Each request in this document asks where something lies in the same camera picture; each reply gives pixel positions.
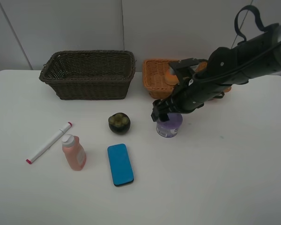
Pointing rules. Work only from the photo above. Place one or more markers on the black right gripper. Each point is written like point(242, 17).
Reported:
point(187, 97)

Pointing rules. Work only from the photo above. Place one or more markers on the purple air freshener can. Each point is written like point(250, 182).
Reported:
point(169, 129)

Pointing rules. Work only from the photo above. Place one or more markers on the orange peach fruit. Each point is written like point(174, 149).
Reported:
point(170, 78)

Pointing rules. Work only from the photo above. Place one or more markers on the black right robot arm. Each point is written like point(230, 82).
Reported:
point(200, 80)

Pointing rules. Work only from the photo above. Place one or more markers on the dark purple mangosteen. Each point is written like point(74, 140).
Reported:
point(119, 123)

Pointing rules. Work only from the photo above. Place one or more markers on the orange wicker basket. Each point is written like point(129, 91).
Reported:
point(153, 73)

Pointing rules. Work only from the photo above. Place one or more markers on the blue whiteboard eraser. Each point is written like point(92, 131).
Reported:
point(121, 169)

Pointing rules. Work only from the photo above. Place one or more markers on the dark brown wicker basket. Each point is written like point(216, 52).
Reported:
point(89, 75)

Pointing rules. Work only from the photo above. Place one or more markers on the pink bottle white cap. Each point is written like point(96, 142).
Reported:
point(74, 152)

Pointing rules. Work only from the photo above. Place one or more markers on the white marker red caps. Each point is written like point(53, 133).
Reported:
point(47, 144)

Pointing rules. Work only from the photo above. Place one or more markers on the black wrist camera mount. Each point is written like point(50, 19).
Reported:
point(186, 68)

